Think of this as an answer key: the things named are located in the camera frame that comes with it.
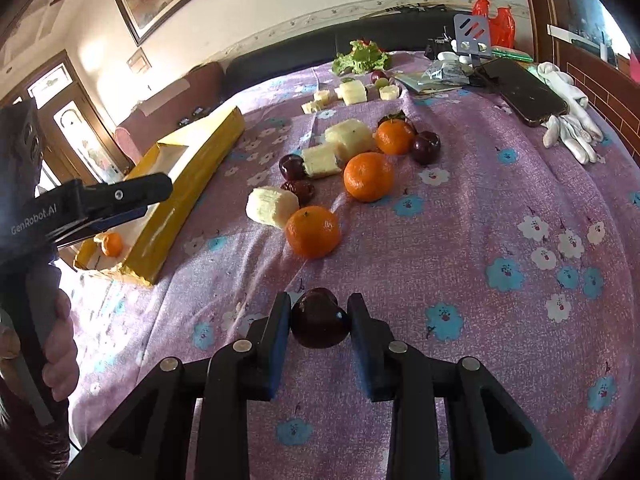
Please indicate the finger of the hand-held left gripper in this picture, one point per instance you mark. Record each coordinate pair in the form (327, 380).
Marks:
(130, 190)
(120, 218)

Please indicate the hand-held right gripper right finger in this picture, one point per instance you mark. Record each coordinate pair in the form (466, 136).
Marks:
(360, 342)

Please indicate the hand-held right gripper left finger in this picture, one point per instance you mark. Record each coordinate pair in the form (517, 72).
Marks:
(280, 332)

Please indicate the orange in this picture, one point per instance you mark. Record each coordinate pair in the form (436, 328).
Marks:
(368, 176)
(395, 136)
(313, 232)
(112, 244)

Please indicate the dark red plum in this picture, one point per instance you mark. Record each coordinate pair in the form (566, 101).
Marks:
(319, 319)
(377, 76)
(292, 166)
(425, 147)

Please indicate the yellow cardboard box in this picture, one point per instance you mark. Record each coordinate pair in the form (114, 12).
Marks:
(200, 160)

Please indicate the peeled sugarcane piece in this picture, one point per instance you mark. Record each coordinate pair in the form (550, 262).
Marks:
(272, 206)
(321, 160)
(352, 92)
(322, 96)
(390, 92)
(350, 137)
(311, 107)

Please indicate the red date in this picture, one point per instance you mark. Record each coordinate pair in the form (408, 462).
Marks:
(298, 191)

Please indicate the person's left forearm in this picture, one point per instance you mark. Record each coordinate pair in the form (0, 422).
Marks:
(27, 445)

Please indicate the person's left hand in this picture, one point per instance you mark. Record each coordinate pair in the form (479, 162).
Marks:
(60, 350)

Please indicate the wooden glass door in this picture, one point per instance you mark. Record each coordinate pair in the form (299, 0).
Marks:
(75, 125)

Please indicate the brown armchair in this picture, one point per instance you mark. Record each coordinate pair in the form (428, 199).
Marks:
(165, 100)

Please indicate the purple floral blanket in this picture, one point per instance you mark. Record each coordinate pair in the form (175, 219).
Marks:
(500, 210)

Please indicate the black leather sofa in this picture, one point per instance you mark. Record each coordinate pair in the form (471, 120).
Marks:
(300, 45)

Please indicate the green grape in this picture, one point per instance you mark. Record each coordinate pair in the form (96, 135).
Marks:
(383, 83)

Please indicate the green lettuce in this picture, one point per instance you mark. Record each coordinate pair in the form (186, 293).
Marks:
(362, 58)

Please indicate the silver foil packet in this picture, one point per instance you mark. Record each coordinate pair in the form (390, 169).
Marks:
(440, 77)

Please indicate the black smartphone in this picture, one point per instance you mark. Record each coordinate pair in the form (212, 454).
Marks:
(522, 91)

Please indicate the white plastic item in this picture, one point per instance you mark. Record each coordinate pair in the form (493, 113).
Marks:
(452, 56)

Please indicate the small black device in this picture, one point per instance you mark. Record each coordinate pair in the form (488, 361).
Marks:
(434, 49)

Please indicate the pair of white gloves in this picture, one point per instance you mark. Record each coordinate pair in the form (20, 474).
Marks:
(570, 115)

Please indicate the green packet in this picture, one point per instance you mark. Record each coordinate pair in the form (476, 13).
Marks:
(510, 53)

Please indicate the red plastic bag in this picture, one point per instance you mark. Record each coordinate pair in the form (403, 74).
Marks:
(500, 22)

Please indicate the brown wooden cabinet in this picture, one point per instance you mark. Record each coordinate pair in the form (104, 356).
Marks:
(600, 75)

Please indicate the small wall plaque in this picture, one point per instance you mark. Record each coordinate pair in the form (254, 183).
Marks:
(139, 60)

